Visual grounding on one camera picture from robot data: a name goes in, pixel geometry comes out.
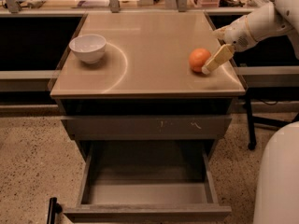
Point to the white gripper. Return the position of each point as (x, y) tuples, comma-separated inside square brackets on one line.
[(237, 34)]

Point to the orange fruit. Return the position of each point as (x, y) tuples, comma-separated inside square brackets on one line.
[(198, 58)]

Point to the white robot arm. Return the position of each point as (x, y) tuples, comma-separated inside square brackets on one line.
[(277, 193)]

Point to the grey drawer cabinet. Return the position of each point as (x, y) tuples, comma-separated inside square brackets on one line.
[(145, 71)]

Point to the closed grey top drawer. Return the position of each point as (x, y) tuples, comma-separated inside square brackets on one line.
[(146, 127)]

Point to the open grey middle drawer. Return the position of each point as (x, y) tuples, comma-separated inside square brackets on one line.
[(147, 181)]

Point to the black stand leg with caster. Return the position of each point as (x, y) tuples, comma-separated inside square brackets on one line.
[(251, 120)]

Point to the white ceramic bowl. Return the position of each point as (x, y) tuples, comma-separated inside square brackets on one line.
[(88, 48)]

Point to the black handle bottom left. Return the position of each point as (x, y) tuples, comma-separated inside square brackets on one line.
[(53, 210)]

